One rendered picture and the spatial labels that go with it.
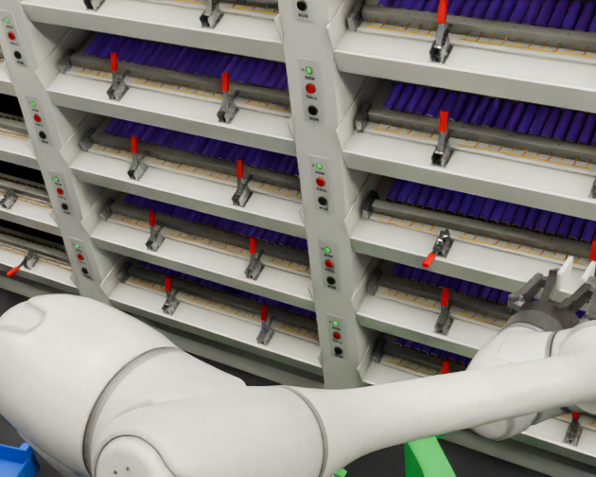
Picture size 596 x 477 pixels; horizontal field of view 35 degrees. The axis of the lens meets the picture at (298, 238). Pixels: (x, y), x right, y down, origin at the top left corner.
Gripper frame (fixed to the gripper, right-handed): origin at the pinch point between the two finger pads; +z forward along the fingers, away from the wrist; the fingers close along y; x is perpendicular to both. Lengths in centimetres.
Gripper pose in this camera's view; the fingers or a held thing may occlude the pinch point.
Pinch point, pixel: (575, 275)
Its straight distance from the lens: 151.1
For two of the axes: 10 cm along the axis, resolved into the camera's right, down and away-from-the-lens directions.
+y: 8.7, 2.3, -4.4
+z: 5.0, -3.8, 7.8
